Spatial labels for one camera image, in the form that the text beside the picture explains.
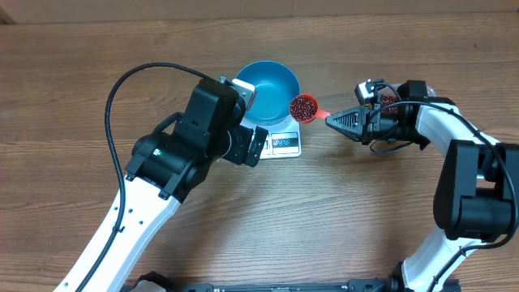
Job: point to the clear plastic container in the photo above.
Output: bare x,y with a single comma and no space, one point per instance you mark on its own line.
393,93

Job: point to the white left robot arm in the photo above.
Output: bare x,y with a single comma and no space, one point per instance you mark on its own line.
161,172

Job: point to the blue metal bowl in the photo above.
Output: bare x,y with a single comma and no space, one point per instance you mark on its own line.
276,87

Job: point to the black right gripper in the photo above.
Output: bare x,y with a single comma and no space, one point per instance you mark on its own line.
366,122

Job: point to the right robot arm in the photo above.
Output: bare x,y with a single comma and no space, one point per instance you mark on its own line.
475,206

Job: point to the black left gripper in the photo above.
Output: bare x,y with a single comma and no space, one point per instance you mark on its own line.
243,138

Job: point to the orange measuring scoop blue handle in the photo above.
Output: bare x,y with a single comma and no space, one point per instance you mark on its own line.
305,109

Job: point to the red beans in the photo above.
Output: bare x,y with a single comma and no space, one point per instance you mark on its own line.
304,108

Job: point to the white digital kitchen scale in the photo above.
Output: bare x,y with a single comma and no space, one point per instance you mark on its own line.
283,139

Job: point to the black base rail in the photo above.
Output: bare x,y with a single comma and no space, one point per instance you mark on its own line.
155,282

